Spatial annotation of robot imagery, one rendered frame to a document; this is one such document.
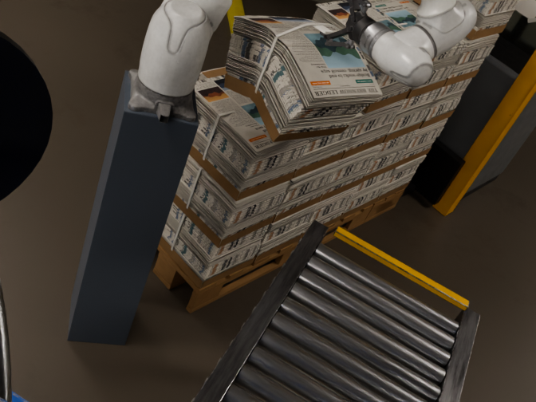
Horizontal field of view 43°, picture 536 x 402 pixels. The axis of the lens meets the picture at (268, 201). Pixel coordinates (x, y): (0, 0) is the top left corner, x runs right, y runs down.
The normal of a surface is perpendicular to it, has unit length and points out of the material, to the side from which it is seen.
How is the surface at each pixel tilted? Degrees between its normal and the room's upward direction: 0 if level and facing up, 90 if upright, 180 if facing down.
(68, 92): 0
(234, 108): 1
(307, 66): 16
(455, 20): 61
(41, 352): 0
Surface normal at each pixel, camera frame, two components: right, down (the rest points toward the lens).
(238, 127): 0.33, -0.72
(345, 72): 0.50, -0.49
